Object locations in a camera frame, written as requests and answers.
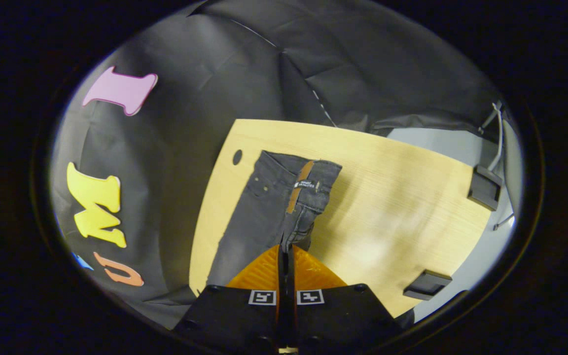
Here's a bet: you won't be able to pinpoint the white table leg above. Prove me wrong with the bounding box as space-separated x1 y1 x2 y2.
479 101 505 171

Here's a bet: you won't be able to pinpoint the black backdrop cloth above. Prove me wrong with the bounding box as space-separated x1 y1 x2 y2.
50 0 511 331

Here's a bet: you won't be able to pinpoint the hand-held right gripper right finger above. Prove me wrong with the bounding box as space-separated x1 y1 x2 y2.
288 245 404 352

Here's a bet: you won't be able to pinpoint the dark grey jeans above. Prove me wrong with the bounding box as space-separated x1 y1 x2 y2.
207 150 342 286

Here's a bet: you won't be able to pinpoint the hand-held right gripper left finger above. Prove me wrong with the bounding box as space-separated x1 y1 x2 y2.
173 245 284 352

